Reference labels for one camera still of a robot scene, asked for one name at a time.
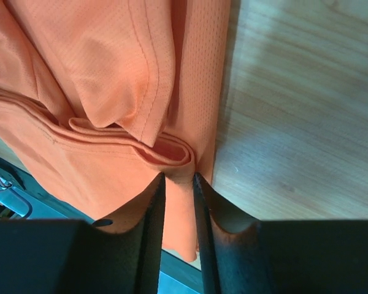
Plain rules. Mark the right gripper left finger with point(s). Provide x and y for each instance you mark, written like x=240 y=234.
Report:
x=119 y=253

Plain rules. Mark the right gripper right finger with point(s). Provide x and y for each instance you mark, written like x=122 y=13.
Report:
x=242 y=254

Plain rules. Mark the orange t shirt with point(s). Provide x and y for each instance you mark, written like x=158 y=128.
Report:
x=98 y=97

